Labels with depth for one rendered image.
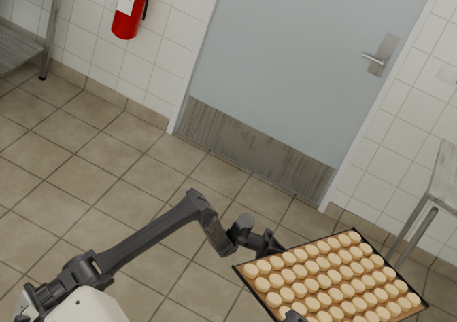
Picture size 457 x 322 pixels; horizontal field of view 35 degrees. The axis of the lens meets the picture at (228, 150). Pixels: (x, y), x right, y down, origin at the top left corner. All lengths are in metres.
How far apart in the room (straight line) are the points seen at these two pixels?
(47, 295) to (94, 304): 0.23
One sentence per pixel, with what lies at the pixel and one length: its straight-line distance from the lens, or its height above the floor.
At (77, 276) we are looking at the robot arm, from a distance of 1.91.
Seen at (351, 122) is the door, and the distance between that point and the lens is 4.10.
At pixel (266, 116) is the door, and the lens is 4.24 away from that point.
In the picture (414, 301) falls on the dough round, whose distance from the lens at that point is 2.57.
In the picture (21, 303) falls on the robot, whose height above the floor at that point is 1.13.
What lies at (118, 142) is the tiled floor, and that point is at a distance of 4.33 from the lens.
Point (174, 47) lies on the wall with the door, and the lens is 4.26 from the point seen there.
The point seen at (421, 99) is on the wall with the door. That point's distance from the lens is 3.94.
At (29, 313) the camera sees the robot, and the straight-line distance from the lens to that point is 1.89.
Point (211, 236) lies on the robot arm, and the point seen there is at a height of 1.14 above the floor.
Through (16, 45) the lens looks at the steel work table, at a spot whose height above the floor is 0.23.
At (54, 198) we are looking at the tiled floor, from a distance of 3.87.
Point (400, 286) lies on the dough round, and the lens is 2.60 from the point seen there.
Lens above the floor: 2.61
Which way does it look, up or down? 35 degrees down
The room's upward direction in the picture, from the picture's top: 22 degrees clockwise
